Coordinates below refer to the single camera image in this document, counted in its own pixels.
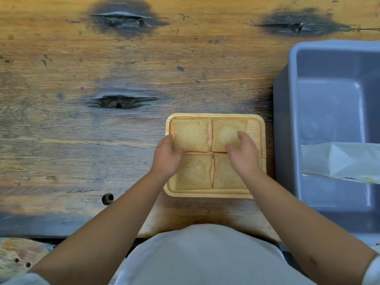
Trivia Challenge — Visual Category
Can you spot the wooden serving tray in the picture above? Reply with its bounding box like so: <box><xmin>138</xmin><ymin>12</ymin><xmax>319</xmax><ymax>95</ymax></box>
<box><xmin>163</xmin><ymin>113</ymin><xmax>267</xmax><ymax>199</ymax></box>

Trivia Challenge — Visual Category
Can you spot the person's right forearm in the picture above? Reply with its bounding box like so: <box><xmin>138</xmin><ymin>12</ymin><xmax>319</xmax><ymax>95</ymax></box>
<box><xmin>239</xmin><ymin>171</ymin><xmax>378</xmax><ymax>285</ymax></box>

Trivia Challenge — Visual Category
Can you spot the grey plastic bin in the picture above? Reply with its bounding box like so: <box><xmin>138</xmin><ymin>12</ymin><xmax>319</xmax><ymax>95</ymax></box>
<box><xmin>273</xmin><ymin>40</ymin><xmax>380</xmax><ymax>235</ymax></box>

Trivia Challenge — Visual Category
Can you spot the person's right hand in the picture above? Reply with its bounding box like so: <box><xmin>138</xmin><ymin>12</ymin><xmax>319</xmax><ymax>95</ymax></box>
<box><xmin>227</xmin><ymin>131</ymin><xmax>262</xmax><ymax>177</ymax></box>

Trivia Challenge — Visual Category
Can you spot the person's left hand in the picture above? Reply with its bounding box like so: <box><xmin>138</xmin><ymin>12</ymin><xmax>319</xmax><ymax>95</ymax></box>
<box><xmin>151</xmin><ymin>134</ymin><xmax>185</xmax><ymax>179</ymax></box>

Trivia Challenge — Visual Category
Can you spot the person's left forearm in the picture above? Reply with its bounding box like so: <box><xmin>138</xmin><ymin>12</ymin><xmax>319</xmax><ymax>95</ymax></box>
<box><xmin>29</xmin><ymin>171</ymin><xmax>167</xmax><ymax>285</ymax></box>

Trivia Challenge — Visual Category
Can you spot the toasted sandwich quarter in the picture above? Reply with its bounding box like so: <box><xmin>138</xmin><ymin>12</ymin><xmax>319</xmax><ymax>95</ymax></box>
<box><xmin>213</xmin><ymin>152</ymin><xmax>248</xmax><ymax>190</ymax></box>
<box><xmin>176</xmin><ymin>153</ymin><xmax>214</xmax><ymax>191</ymax></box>
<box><xmin>211</xmin><ymin>118</ymin><xmax>249</xmax><ymax>153</ymax></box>
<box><xmin>169</xmin><ymin>119</ymin><xmax>212</xmax><ymax>153</ymax></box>

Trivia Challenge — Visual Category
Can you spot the clear plastic bag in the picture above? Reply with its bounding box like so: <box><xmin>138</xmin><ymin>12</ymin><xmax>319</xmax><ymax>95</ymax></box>
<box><xmin>301</xmin><ymin>142</ymin><xmax>380</xmax><ymax>185</ymax></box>

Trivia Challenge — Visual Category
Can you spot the white shirt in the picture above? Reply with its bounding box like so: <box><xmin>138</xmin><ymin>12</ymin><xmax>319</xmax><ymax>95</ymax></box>
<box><xmin>0</xmin><ymin>224</ymin><xmax>380</xmax><ymax>285</ymax></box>

